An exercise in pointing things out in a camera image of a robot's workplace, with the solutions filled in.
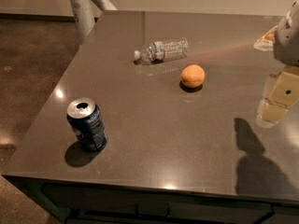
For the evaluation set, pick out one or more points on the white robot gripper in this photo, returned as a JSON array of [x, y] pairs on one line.
[[287, 41]]

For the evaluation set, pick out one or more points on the dark cabinet drawer front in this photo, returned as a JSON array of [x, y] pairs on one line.
[[181, 206]]

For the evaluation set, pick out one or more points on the blue soda can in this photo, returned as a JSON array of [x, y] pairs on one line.
[[84, 117]]

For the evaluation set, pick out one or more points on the clear plastic water bottle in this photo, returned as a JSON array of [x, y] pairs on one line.
[[163, 51]]

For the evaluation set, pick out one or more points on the orange fruit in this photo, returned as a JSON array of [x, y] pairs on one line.
[[193, 76]]

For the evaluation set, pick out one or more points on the black drawer handle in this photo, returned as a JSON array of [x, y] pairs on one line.
[[152, 213]]

